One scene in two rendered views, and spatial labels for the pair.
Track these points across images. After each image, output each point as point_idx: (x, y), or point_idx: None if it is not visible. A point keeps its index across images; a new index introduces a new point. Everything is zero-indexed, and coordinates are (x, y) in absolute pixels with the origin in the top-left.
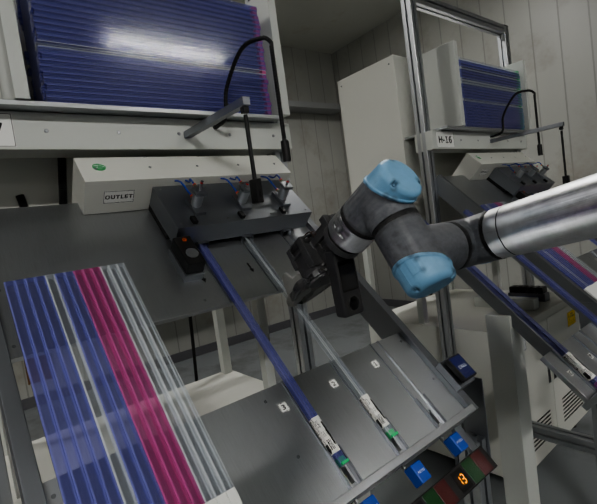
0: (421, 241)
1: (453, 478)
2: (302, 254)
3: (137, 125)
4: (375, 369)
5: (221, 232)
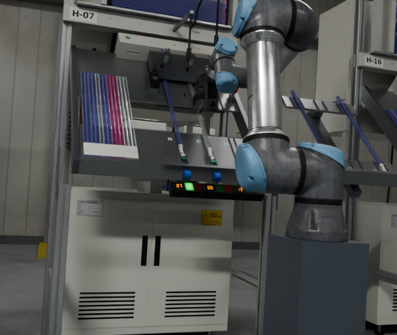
0: (224, 67)
1: (235, 187)
2: (198, 82)
3: (150, 21)
4: (224, 145)
5: (175, 76)
